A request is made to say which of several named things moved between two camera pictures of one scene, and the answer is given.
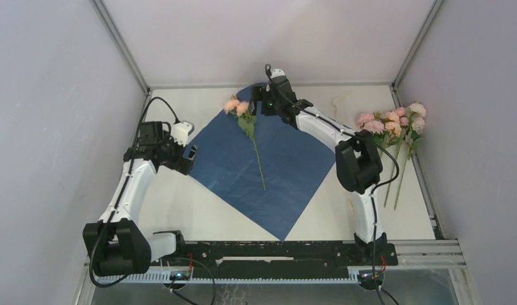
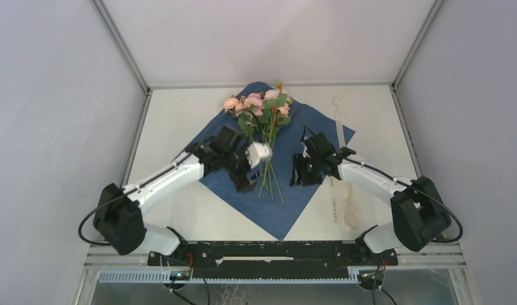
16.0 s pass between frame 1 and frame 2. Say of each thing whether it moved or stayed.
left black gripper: moved
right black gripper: moved
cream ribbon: moved
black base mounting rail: stayed
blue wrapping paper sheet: stayed
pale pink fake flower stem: moved
